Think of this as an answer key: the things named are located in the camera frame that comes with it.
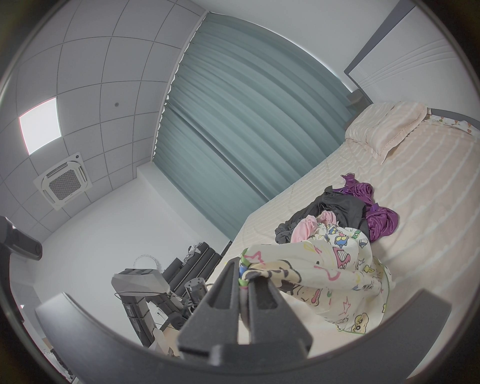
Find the square ceiling light panel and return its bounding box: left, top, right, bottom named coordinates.
left=19, top=97, right=61, bottom=155

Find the ceiling air conditioner vent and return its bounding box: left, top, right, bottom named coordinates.
left=33, top=152, right=94, bottom=211

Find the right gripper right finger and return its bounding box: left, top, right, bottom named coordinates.
left=247, top=277, right=314, bottom=357

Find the cream pillow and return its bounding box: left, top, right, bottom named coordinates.
left=344, top=100, right=428, bottom=165

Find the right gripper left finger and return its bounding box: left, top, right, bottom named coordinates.
left=177, top=257, right=241, bottom=366

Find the white printed pillow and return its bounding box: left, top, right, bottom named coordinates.
left=427, top=112, right=480, bottom=139

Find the purple garment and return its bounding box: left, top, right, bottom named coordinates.
left=332, top=172, right=400, bottom=242

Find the black garment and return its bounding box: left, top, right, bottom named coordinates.
left=300, top=185, right=370, bottom=241

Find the pink garment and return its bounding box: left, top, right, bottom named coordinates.
left=290, top=210, right=340, bottom=244

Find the blue-green curtain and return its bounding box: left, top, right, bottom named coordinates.
left=152, top=11, right=355, bottom=241

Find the bed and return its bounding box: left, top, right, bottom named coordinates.
left=210, top=0, right=480, bottom=361

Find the white printed pyjama top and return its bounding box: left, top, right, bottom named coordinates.
left=238, top=225, right=392, bottom=334

